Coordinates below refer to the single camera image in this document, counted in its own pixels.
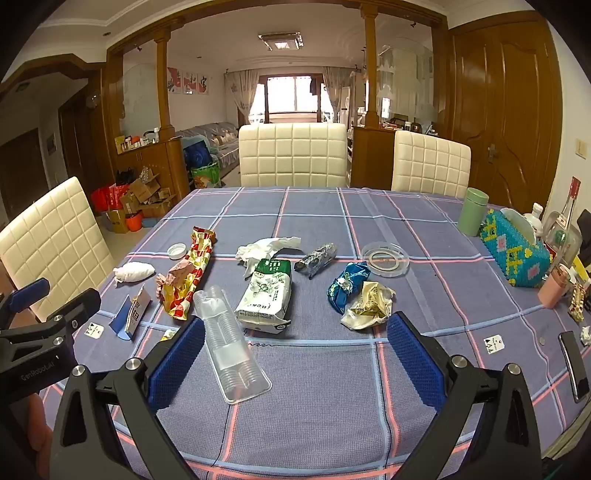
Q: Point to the small yellow wrapper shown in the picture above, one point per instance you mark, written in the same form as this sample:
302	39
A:
168	334

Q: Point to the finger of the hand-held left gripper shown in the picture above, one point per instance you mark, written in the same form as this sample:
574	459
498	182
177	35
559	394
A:
69	311
30	294

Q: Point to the wooden pillar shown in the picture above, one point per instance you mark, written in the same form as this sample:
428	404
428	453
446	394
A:
370	69
164	87

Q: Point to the clear glass jar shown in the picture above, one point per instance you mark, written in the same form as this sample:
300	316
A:
561	240

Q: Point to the grey patterned sofa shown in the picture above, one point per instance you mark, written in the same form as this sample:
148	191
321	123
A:
221	143

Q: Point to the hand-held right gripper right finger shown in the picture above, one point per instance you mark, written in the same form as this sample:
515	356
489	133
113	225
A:
415	364

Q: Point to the ceiling lamp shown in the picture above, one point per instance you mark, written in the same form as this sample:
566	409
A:
280	40

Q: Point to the patterned curtain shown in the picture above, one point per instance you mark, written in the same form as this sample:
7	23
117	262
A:
242	94
334	87

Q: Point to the red bags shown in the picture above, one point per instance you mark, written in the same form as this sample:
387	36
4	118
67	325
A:
108	196

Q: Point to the red yellow checked snack wrapper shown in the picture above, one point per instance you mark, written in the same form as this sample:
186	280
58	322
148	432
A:
196	258

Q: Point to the pink cup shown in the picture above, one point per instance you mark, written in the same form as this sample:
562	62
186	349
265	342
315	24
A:
551	288

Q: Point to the pink paper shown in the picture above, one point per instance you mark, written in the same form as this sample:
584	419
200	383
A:
173	277

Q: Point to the white square tag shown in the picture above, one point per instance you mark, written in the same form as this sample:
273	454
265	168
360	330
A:
94	330
494	344

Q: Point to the red white wall picture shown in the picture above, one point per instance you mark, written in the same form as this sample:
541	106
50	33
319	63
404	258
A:
203	84
190	83
174	81

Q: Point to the wooden partition cabinet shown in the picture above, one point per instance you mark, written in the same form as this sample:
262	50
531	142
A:
371	157
161	161

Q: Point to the gold crumpled wrapper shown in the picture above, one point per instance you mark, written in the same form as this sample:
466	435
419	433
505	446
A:
369	307

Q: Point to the window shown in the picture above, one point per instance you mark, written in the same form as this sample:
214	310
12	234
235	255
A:
291	97

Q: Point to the clear round plastic lid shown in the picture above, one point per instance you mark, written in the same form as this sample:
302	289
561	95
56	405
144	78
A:
385	258

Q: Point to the pile of cardboard boxes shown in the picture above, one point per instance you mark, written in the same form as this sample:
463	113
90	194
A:
150	194

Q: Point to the white ceramic bottle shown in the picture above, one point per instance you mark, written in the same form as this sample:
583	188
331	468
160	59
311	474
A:
536	219

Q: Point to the clear liquor bottle red cap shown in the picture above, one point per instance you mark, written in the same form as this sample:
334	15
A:
570	198

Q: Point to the gold red candy wrapper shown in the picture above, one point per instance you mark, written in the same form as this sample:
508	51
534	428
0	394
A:
577	302

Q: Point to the blue bag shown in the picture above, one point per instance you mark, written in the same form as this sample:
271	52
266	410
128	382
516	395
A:
196	154

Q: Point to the wooden double door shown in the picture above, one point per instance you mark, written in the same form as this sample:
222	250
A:
508	115

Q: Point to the orange bucket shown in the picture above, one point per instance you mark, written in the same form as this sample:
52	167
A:
134	222

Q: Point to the white knotted plastic bag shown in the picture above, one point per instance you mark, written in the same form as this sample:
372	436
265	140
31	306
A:
134	272

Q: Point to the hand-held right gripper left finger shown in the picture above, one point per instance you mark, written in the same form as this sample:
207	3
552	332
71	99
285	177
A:
178	364

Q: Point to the white standing air conditioner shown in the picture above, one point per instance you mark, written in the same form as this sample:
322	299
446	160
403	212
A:
347	104

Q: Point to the blue wrapper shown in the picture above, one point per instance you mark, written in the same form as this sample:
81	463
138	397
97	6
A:
346	286

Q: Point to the black smartphone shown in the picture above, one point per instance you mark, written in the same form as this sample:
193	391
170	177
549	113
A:
575	369

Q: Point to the beaded tissue box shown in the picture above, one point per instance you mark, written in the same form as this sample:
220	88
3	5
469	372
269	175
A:
512	258

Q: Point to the clear sleeve of plastic cups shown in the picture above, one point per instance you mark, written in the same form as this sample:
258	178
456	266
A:
231	350

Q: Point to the white crumpled tissue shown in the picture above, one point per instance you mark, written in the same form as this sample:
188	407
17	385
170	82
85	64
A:
263	249

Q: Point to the white bottle cap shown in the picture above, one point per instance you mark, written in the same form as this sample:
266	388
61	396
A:
176	250

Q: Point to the green canister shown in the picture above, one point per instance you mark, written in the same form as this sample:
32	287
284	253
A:
472	212

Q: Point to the blue white small carton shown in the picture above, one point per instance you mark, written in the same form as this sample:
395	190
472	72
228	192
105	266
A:
134	311

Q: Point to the green printed bag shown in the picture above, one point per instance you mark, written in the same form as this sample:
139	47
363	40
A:
206	175

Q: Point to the blue plaid tablecloth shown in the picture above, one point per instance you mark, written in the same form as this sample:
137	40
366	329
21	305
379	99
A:
323	392

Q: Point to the cream quilted leather chair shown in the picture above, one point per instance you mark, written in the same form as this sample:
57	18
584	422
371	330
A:
51	240
431	164
292	154

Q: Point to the green white tissue packet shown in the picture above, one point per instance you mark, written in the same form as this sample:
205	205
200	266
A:
263	295

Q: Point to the white display cabinet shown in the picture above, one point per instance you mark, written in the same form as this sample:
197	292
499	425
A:
406	83

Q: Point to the person's left hand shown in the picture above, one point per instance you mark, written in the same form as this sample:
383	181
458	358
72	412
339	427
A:
40	438

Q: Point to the small white tissue scrap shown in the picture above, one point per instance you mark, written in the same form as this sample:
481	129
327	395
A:
586	335

